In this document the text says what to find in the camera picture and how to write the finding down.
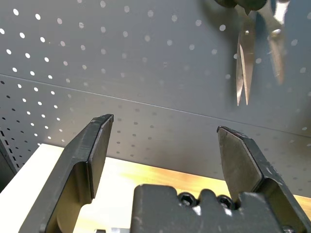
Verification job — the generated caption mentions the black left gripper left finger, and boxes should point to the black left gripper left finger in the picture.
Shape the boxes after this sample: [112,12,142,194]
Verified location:
[18,114,114,233]

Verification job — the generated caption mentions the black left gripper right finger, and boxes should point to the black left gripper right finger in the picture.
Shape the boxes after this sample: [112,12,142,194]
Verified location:
[217,125,311,233]

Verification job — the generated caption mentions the grey perforated pegboard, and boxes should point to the grey perforated pegboard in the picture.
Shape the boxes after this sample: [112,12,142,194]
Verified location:
[0,0,311,195]

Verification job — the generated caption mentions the black-handled steel scissors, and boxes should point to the black-handled steel scissors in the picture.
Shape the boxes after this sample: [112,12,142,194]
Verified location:
[213,0,257,107]
[252,0,291,86]

